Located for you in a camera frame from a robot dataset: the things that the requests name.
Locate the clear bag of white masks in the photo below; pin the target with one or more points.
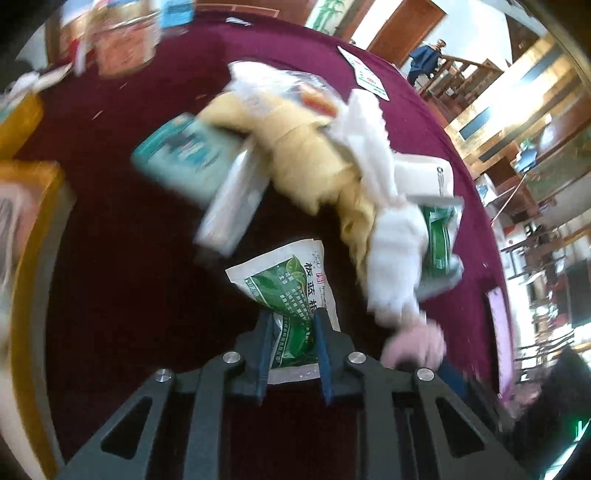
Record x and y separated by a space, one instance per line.
277 85

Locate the long white box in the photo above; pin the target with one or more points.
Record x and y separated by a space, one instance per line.
231 203

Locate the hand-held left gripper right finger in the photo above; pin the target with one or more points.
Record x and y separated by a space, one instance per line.
324 364

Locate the gold pillar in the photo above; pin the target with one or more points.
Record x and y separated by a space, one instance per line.
512 106

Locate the teal packet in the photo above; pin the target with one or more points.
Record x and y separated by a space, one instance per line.
184 152

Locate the large yellow box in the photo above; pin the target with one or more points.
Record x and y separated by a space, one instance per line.
32 240

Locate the yellow towel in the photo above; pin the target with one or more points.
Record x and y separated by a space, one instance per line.
300 152

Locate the white paper packet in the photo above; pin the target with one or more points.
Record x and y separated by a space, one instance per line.
371 81
350 55

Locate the white cardboard box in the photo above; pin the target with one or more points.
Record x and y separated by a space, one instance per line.
425 177

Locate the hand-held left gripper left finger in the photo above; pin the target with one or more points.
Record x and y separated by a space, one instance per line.
265 355

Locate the person's right hand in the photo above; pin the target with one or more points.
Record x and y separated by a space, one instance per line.
415 346

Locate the person in blue coat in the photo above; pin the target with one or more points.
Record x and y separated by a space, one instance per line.
422 62

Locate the orange label jar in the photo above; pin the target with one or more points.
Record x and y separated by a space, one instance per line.
127 41

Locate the green sachet packet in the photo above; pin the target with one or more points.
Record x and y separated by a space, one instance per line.
441 244

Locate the green white medicine packet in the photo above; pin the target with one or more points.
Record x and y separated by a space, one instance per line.
281 281

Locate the bamboo painting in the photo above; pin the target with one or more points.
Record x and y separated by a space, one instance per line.
330 14

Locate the small yellow box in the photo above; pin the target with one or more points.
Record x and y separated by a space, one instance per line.
21 124

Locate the wooden staircase railing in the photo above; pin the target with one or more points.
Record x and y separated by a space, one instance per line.
461 78

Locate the white fluffy towel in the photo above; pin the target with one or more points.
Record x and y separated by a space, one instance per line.
397 258

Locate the wooden door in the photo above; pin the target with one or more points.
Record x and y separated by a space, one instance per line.
406 27

